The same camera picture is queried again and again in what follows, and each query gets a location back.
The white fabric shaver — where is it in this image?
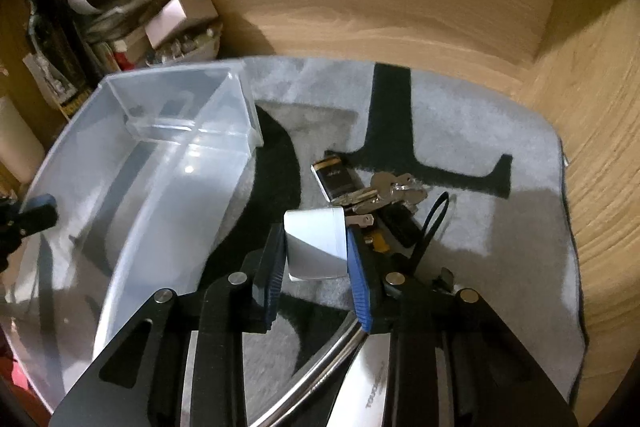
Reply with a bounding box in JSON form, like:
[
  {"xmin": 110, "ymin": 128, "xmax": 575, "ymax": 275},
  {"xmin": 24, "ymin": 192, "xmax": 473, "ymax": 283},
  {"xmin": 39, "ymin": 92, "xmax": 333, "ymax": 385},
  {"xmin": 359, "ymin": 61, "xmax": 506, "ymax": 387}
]
[{"xmin": 248, "ymin": 312, "xmax": 390, "ymax": 426}]

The dark wine bottle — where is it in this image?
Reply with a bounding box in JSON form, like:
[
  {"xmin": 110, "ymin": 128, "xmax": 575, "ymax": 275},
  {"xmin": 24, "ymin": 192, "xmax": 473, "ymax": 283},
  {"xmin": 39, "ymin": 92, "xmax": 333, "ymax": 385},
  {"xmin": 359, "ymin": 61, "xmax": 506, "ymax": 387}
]
[{"xmin": 26, "ymin": 0, "xmax": 101, "ymax": 119}]

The clear plastic storage bin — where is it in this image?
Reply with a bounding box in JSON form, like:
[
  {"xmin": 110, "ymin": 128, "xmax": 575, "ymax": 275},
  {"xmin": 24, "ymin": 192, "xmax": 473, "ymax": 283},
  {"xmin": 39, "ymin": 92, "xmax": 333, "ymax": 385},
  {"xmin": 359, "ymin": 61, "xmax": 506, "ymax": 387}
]
[{"xmin": 1, "ymin": 61, "xmax": 262, "ymax": 409}]

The silver key bunch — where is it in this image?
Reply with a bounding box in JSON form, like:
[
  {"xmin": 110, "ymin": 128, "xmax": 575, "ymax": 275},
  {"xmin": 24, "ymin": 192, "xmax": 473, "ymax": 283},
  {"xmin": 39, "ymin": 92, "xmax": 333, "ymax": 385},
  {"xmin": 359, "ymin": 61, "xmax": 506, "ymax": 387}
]
[{"xmin": 340, "ymin": 172, "xmax": 427, "ymax": 228}]

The white charger cube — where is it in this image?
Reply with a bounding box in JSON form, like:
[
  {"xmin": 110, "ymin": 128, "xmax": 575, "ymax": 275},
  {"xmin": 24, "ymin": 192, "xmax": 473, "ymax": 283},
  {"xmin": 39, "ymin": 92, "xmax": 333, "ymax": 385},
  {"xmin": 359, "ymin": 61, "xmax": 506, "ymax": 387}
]
[{"xmin": 283, "ymin": 207, "xmax": 347, "ymax": 281}]

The small white paper box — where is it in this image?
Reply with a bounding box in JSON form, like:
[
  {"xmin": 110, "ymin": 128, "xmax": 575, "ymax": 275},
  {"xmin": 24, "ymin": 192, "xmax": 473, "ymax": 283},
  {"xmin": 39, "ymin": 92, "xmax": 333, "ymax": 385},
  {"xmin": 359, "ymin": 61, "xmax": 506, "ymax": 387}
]
[{"xmin": 145, "ymin": 0, "xmax": 218, "ymax": 49}]

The black gold lighter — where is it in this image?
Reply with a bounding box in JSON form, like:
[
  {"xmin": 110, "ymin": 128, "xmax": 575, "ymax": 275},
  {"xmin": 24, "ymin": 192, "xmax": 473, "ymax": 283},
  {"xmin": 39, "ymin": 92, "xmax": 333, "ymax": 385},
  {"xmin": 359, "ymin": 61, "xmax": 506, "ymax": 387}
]
[{"xmin": 310, "ymin": 154, "xmax": 363, "ymax": 207}]

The white bowl of shells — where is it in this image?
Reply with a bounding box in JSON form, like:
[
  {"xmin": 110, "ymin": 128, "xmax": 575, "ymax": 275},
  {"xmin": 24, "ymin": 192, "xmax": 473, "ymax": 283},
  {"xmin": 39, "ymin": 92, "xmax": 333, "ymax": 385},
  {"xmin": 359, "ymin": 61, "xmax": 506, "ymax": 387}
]
[{"xmin": 145, "ymin": 26, "xmax": 222, "ymax": 67}]

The grey rug with black letters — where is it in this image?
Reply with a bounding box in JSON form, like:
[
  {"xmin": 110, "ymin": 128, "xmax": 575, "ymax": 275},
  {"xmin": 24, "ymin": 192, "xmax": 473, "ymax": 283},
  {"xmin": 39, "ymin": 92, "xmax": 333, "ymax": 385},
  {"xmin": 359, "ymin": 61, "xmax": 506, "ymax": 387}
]
[{"xmin": 200, "ymin": 57, "xmax": 587, "ymax": 399}]

